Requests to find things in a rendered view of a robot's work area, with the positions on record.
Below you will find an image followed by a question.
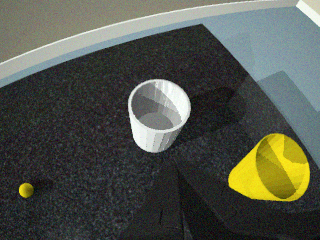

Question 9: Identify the yellow ball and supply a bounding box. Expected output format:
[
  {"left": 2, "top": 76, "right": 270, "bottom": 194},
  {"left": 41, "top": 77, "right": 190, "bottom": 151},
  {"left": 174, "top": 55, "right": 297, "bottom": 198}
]
[{"left": 19, "top": 183, "right": 33, "bottom": 197}]

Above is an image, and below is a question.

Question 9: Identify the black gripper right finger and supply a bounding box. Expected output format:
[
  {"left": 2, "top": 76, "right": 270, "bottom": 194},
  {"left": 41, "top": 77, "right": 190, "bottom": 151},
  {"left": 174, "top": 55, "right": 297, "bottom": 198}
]
[{"left": 173, "top": 157, "right": 320, "bottom": 240}]

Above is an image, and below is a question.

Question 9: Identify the white cup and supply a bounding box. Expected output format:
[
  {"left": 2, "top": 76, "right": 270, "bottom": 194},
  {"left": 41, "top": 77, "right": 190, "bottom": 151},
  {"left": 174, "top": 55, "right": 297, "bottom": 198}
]
[{"left": 128, "top": 79, "right": 191, "bottom": 153}]

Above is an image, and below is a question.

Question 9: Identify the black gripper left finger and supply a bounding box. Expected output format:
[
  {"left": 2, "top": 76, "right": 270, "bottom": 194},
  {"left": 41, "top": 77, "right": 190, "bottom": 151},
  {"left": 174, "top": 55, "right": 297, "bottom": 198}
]
[{"left": 119, "top": 159, "right": 184, "bottom": 240}]

